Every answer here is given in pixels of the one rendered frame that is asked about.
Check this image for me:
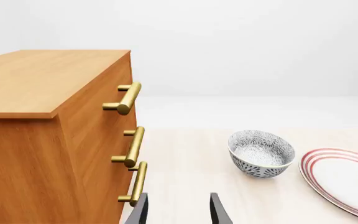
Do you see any wooden drawer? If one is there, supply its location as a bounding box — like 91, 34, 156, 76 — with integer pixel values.
57, 52, 137, 211
100, 149, 138, 224
72, 111, 139, 224

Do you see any wooden cabinet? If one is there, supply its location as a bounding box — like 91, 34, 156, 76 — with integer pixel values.
0, 49, 139, 224

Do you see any patterned grey white bowl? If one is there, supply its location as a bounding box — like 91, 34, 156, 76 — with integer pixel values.
227, 129, 296, 180

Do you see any brass drawer handle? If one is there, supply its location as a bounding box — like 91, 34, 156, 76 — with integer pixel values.
102, 81, 142, 116
111, 125, 146, 169
117, 161, 149, 207

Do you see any white plate with red rings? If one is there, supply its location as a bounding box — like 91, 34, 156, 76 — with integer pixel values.
298, 147, 358, 224

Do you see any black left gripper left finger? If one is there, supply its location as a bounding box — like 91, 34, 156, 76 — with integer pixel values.
125, 192, 149, 224

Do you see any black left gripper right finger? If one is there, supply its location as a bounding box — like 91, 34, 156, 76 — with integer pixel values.
209, 192, 234, 224

